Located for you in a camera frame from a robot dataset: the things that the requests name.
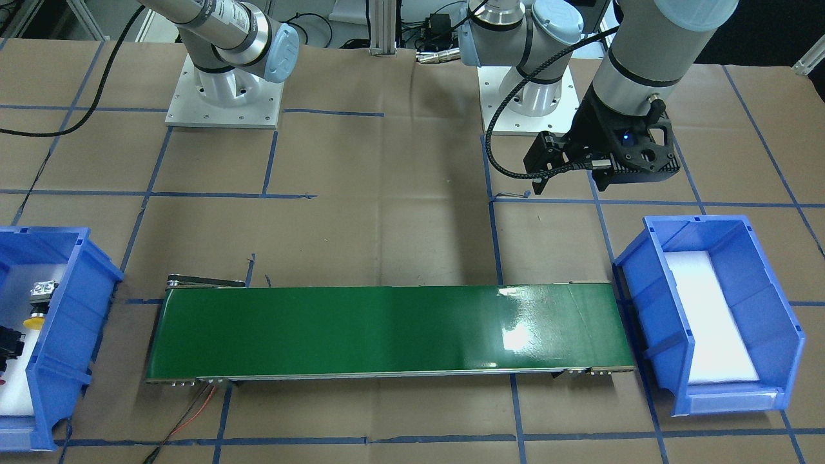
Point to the blue bin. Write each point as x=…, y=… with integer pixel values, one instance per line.
x=770, y=330
x=60, y=367

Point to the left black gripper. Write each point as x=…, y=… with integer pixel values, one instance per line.
x=591, y=129

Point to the aluminium frame post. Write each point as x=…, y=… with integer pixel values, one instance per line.
x=382, y=22

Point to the green conveyor belt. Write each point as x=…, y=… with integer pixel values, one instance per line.
x=218, y=334

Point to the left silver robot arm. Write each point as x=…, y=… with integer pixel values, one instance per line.
x=653, y=47

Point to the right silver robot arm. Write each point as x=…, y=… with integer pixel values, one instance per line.
x=238, y=62

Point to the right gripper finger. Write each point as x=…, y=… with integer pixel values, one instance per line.
x=12, y=346

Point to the yellow push button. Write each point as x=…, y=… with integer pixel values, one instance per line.
x=40, y=298

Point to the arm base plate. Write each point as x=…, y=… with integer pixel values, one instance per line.
x=233, y=99
x=535, y=108

